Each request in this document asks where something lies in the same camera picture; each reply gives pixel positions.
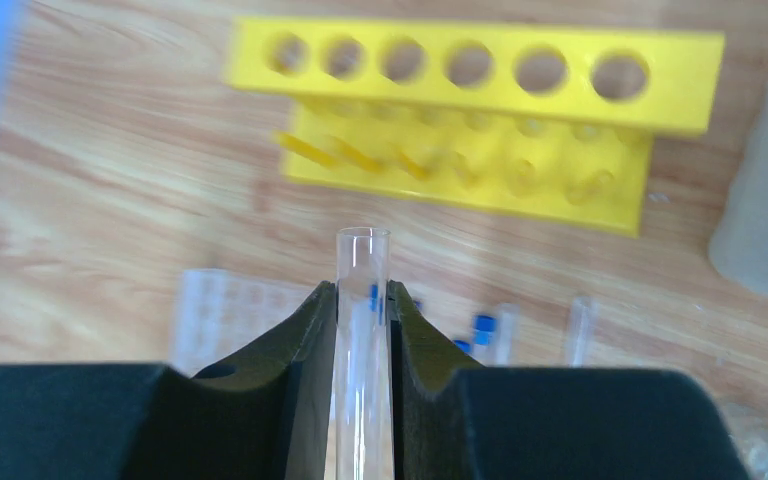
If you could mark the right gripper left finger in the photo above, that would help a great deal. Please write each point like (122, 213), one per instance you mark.
(261, 412)

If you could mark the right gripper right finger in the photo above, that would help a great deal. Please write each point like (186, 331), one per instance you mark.
(454, 418)

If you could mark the clear glass test tube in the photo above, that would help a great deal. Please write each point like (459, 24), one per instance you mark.
(361, 361)

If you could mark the yellow test tube rack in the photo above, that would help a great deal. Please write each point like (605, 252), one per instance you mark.
(550, 122)

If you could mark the small glass beaker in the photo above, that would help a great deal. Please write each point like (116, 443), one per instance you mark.
(749, 432)

